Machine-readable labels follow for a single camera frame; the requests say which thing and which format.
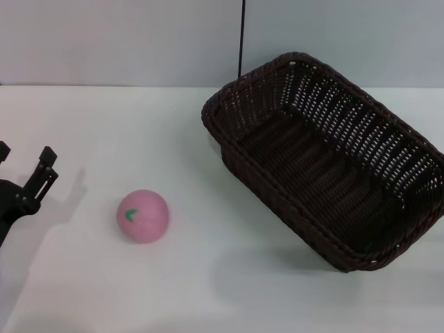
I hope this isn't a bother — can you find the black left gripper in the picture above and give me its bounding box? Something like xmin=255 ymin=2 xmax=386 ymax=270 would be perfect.
xmin=0 ymin=140 xmax=60 ymax=248

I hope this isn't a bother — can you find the pink toy peach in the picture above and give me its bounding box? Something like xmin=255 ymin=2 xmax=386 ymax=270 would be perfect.
xmin=116 ymin=189 xmax=171 ymax=244

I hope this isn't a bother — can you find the dark brown wicker basket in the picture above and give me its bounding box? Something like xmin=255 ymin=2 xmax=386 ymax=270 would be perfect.
xmin=200 ymin=51 xmax=444 ymax=273

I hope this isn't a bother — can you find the black vertical wall strip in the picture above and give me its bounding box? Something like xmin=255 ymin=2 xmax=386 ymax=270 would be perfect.
xmin=237 ymin=0 xmax=247 ymax=79

